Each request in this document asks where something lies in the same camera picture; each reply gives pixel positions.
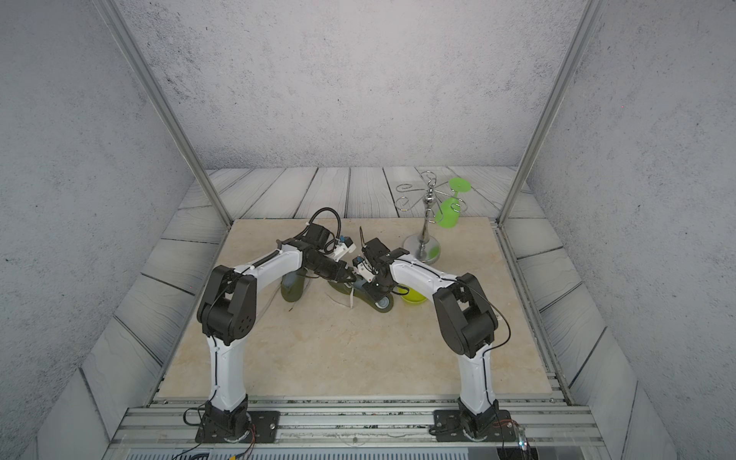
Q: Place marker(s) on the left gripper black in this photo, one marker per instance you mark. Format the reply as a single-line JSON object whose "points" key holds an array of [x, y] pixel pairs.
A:
{"points": [[341, 267]]}

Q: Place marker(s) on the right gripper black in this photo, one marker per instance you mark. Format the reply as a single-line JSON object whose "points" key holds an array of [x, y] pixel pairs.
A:
{"points": [[368, 288]]}

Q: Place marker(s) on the olive green shoe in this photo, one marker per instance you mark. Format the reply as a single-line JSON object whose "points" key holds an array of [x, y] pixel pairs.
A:
{"points": [[292, 285], [380, 301]]}

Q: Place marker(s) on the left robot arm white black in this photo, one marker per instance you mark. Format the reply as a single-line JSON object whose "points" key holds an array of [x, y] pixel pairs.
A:
{"points": [[228, 313]]}

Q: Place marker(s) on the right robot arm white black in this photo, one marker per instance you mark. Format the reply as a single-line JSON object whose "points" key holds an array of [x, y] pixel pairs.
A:
{"points": [[467, 322]]}

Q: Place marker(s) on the chrome cup holder stand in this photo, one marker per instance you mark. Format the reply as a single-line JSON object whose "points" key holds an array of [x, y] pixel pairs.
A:
{"points": [[423, 245]]}

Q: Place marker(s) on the lime green bowl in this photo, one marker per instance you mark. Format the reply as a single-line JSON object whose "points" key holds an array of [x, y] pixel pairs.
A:
{"points": [[412, 297]]}

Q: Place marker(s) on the green plastic wine glass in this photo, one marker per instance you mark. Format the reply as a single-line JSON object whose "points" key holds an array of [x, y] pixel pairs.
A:
{"points": [[453, 206]]}

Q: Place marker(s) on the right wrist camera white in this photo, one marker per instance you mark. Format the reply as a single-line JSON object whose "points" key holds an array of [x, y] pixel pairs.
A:
{"points": [[364, 269]]}

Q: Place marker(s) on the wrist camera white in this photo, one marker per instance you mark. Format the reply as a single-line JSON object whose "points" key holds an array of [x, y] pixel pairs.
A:
{"points": [[343, 247], [364, 269]]}

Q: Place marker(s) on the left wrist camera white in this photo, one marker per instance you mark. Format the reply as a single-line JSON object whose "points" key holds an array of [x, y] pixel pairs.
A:
{"points": [[343, 247]]}

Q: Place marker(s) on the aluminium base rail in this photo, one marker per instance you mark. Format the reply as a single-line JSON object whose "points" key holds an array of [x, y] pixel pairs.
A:
{"points": [[547, 421]]}

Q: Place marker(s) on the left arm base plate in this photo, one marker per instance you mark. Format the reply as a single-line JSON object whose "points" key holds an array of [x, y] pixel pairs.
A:
{"points": [[260, 427]]}

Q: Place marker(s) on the left aluminium frame post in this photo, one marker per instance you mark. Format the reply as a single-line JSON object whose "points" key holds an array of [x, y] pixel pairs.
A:
{"points": [[112, 17]]}

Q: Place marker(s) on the aluminium frame post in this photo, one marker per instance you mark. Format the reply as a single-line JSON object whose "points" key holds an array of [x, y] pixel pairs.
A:
{"points": [[577, 47], [112, 17]]}

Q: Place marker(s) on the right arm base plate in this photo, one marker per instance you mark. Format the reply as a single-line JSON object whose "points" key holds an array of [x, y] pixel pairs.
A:
{"points": [[448, 425]]}

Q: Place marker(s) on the right aluminium frame post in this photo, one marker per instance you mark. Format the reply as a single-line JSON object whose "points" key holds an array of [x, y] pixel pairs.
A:
{"points": [[577, 47]]}

